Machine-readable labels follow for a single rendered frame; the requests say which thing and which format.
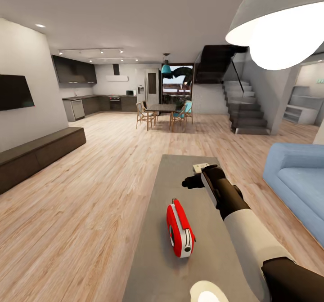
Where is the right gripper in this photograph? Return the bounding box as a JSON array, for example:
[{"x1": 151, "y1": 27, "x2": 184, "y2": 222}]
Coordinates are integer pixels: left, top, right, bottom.
[{"x1": 182, "y1": 173, "x2": 203, "y2": 189}]

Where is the radio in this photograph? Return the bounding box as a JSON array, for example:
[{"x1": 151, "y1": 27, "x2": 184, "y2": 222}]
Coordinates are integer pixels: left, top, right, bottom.
[{"x1": 166, "y1": 199, "x2": 196, "y2": 258}]

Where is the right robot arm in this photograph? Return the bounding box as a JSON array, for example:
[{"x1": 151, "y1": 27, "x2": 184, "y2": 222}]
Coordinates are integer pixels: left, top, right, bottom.
[{"x1": 182, "y1": 163, "x2": 324, "y2": 302}]

